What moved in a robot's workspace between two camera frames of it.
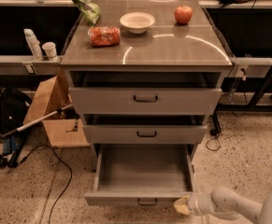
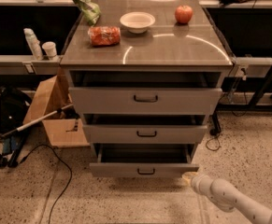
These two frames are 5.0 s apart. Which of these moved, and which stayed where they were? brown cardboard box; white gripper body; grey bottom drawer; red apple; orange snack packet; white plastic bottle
Moved: grey bottom drawer; white gripper body
Stayed: white plastic bottle; brown cardboard box; red apple; orange snack packet
